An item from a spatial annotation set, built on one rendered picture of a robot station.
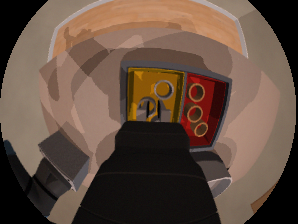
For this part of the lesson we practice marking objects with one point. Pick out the grey metal ring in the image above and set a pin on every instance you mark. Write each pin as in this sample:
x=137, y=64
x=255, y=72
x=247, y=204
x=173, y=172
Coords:
x=155, y=119
x=150, y=99
x=169, y=94

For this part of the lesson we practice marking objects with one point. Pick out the bronze bushing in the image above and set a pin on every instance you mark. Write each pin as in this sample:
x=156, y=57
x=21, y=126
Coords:
x=201, y=130
x=196, y=116
x=200, y=92

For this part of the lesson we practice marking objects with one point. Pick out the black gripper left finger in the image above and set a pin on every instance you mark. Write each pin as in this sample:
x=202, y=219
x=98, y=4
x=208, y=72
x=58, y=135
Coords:
x=143, y=112

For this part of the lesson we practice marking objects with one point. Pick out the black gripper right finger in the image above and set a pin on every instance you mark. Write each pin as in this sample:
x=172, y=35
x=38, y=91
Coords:
x=163, y=114

